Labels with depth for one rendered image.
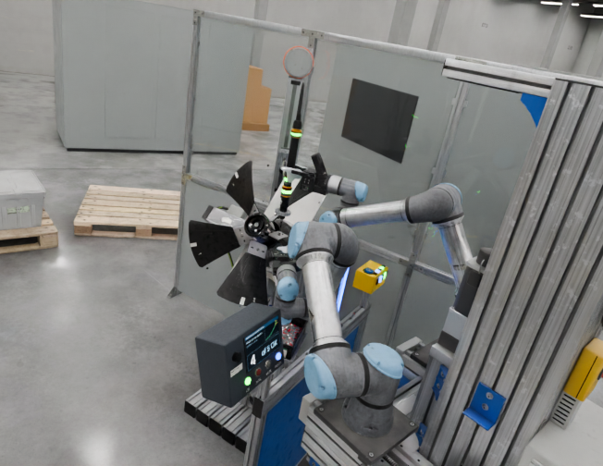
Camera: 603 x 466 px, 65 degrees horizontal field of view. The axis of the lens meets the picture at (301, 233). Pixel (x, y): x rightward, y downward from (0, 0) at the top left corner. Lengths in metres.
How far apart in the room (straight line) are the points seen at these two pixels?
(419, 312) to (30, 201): 3.22
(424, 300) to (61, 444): 1.98
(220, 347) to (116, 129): 6.20
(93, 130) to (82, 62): 0.90
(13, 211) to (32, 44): 9.51
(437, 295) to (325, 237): 1.31
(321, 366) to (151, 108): 6.37
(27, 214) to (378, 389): 3.67
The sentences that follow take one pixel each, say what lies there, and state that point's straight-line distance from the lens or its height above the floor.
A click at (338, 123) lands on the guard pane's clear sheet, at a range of 2.66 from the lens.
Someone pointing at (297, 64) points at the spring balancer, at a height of 1.87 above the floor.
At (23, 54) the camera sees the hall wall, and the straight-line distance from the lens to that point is 13.73.
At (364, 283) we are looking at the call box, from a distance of 2.20.
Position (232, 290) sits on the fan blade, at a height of 0.98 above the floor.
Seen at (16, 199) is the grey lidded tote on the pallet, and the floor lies 0.42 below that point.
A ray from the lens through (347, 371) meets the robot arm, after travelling 1.28.
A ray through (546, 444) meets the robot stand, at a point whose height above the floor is 1.23.
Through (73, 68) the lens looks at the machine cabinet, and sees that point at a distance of 7.08.
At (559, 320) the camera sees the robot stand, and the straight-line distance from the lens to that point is 1.22.
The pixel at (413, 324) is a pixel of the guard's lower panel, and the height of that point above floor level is 0.65.
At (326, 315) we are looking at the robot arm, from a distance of 1.33.
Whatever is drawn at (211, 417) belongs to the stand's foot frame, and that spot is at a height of 0.08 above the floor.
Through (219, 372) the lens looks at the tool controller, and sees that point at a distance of 1.32.
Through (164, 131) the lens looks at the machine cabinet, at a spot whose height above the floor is 0.34.
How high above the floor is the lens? 2.02
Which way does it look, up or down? 23 degrees down
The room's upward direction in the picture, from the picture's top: 10 degrees clockwise
